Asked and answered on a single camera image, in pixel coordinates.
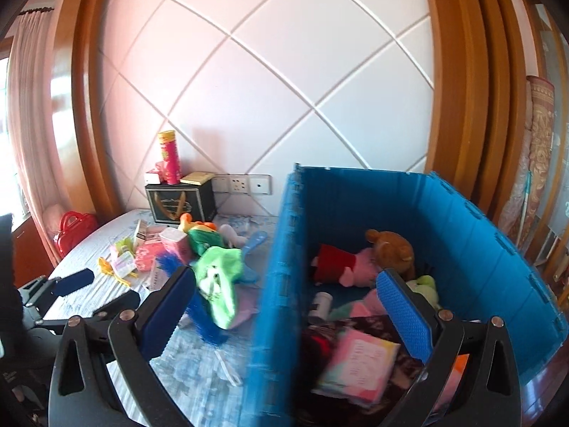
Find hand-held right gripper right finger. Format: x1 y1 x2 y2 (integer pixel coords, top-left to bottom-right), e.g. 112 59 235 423
377 269 523 427

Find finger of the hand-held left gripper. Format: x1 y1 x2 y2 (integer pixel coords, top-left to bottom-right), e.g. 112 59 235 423
18 268 94 321
40 291 140 334

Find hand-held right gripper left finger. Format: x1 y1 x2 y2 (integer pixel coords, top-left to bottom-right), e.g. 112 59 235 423
48 266 197 427

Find round light green plush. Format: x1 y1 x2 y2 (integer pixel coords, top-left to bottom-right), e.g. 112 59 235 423
404 275 441 310

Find dark floral cloth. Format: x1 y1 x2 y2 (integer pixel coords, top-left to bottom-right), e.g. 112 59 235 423
298 313 427 414

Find blue plastic crate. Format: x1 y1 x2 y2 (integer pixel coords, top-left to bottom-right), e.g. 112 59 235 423
242 162 562 427

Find white medicine box green print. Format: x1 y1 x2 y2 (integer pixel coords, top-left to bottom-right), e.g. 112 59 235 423
147 258 174 292

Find yellow plastic snowball tongs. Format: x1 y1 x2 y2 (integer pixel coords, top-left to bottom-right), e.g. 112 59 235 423
98 255 138 286

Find clear plastic box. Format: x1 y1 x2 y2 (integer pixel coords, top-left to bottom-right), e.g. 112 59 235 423
111 251 136 276

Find blue feather duster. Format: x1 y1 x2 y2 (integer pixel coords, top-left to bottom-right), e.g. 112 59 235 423
155 249 225 345

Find pink teal soft toy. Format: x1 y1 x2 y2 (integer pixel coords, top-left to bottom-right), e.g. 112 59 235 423
331 289 387 321

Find wooden bedside cabinet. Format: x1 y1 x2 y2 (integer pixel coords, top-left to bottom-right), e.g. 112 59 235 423
11 218 60 288

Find red handbag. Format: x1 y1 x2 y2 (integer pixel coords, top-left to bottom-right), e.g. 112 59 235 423
54 211 99 256

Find pink floral tissue pack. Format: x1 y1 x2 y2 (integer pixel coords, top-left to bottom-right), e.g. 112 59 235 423
133 237 166 273

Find pink green soft packet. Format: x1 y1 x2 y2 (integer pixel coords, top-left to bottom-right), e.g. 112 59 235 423
109 237 136 259

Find pink pastel packet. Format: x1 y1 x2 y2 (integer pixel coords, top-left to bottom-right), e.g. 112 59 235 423
311 328 401 410

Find brown bear plush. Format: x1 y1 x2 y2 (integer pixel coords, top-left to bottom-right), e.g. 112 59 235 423
365 229 416 281

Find pale pink cloth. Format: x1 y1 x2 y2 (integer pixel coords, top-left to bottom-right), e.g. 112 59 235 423
231 294 261 327

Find dark green plush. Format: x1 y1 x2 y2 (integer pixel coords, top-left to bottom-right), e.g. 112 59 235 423
187 222 222 254

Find white bottle dark cap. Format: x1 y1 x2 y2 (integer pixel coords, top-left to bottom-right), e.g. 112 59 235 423
308 291 333 325

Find pink pig plush red dress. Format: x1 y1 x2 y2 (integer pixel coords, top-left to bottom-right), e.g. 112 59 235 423
310 244 383 288

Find white plush toy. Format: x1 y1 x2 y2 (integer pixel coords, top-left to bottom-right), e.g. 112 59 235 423
218 223 247 247

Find black gift bag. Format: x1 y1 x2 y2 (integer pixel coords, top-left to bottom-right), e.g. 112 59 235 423
145 182 217 225

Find blue plastic scoop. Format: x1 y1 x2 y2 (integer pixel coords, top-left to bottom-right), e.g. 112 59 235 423
240 230 268 283

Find gold flat box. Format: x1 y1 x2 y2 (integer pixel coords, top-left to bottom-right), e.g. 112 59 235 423
180 172 215 186

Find pink green snack can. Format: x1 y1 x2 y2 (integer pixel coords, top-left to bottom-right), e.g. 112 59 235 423
158 130 183 184

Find pink curtain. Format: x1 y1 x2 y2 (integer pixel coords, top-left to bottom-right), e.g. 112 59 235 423
6 6 74 241

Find rolled patterned carpet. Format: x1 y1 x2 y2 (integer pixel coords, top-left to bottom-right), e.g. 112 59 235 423
495 75 558 259

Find white cable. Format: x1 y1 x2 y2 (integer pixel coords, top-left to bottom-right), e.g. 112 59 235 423
216 349 243 388

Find white wall socket panel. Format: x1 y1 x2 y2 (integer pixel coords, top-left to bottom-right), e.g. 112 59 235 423
212 173 272 195

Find wooden headboard frame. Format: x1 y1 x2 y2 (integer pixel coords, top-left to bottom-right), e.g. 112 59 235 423
418 0 532 250
55 0 134 218

